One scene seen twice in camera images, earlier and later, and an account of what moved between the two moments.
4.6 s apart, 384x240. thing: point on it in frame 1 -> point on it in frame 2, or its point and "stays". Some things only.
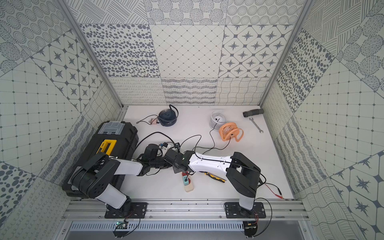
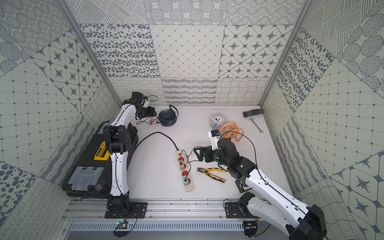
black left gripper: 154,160 -> 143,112
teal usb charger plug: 186,180 stays
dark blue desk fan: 167,117 stays
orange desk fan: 228,131 stays
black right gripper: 175,169 -> 208,149
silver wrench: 260,131 stays
